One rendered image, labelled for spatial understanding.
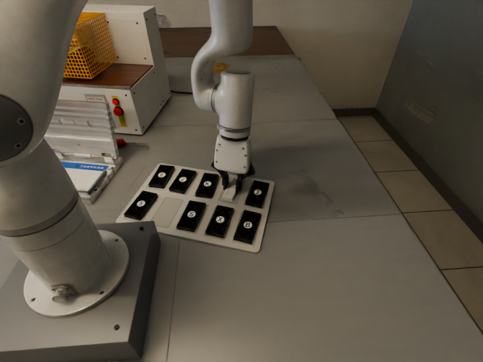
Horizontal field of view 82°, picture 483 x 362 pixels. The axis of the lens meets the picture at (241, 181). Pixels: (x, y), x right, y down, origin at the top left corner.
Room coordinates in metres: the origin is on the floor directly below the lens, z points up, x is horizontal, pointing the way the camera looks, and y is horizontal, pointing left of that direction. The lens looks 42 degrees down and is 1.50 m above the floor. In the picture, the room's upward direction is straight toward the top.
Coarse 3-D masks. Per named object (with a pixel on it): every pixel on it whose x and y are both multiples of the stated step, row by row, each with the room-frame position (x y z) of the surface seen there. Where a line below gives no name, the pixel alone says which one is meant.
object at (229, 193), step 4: (232, 176) 0.66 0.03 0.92; (232, 180) 0.64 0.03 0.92; (232, 184) 0.62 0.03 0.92; (228, 188) 0.60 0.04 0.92; (232, 188) 0.60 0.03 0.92; (224, 192) 0.58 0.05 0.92; (228, 192) 0.58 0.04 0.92; (232, 192) 0.58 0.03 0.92; (224, 196) 0.57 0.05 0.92; (228, 196) 0.57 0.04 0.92; (232, 196) 0.57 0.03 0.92; (232, 200) 0.56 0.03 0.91
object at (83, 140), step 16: (64, 112) 0.79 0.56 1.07; (80, 112) 0.79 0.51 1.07; (96, 112) 0.78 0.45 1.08; (48, 128) 0.79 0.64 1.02; (64, 128) 0.78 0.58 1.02; (80, 128) 0.78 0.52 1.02; (96, 128) 0.77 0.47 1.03; (112, 128) 0.76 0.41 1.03; (64, 144) 0.76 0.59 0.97; (80, 144) 0.75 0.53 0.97; (96, 144) 0.75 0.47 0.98; (112, 144) 0.74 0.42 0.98
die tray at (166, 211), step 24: (192, 168) 0.71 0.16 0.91; (168, 192) 0.59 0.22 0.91; (192, 192) 0.59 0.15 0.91; (216, 192) 0.59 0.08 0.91; (240, 192) 0.59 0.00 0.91; (120, 216) 0.50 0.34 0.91; (144, 216) 0.50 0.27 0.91; (168, 216) 0.50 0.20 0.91; (240, 216) 0.50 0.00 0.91; (264, 216) 0.50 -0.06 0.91; (192, 240) 0.42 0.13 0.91; (216, 240) 0.42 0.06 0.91
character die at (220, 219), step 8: (216, 208) 0.52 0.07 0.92; (224, 208) 0.52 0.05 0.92; (232, 208) 0.52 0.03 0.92; (216, 216) 0.49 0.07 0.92; (224, 216) 0.49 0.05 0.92; (208, 224) 0.46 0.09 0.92; (216, 224) 0.47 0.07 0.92; (224, 224) 0.47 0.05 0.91; (208, 232) 0.44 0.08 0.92; (216, 232) 0.44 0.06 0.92; (224, 232) 0.44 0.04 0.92
